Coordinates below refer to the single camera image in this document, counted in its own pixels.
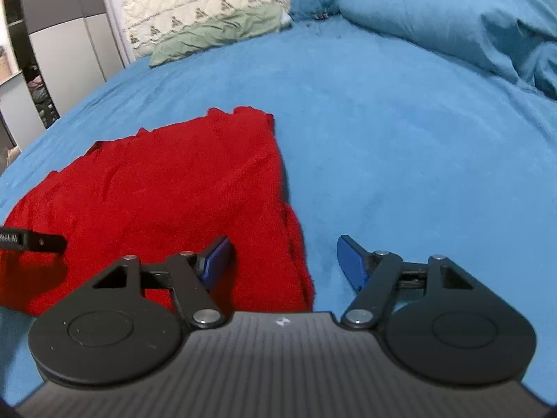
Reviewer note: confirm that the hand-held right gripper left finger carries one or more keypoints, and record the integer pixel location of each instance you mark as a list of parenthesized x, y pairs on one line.
[(217, 262)]

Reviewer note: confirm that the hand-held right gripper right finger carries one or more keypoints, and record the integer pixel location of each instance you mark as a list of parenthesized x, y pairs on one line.
[(349, 262)]

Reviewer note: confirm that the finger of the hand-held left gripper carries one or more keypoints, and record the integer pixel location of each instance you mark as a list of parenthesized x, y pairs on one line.
[(45, 243)]

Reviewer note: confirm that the red knit sweater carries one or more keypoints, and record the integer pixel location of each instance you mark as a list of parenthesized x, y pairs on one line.
[(174, 200)]

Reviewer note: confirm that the pile of dark clothes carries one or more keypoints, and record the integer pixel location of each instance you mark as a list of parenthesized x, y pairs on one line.
[(42, 100)]

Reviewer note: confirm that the bed with blue sheet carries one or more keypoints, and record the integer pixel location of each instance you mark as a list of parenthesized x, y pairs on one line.
[(391, 161)]

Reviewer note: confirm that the white desk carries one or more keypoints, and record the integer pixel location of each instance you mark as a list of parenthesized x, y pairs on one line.
[(13, 109)]

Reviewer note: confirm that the wicker basket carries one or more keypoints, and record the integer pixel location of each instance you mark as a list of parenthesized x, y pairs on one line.
[(3, 60)]

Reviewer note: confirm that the white and black wardrobe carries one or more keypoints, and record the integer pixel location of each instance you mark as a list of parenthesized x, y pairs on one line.
[(56, 30)]

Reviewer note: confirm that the green pillow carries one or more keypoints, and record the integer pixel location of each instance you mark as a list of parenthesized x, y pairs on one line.
[(209, 35)]

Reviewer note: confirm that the cream quilted headboard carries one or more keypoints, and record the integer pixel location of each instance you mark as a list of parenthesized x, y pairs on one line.
[(182, 4)]

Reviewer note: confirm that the blue duvet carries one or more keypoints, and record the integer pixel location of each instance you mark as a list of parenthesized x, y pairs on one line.
[(457, 17)]

